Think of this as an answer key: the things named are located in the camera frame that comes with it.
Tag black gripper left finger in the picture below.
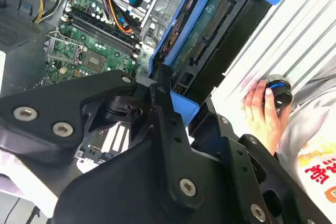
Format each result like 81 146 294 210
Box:
0 63 208 209

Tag round black tool blue ring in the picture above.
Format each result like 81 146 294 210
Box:
264 74 293 109

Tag hard disk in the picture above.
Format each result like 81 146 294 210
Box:
148 0 284 127

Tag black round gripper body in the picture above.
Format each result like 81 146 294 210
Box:
49 137 253 224

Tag person bare hand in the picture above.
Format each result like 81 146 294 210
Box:
241 79 292 156

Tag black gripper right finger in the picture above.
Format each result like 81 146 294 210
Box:
187 97 333 224

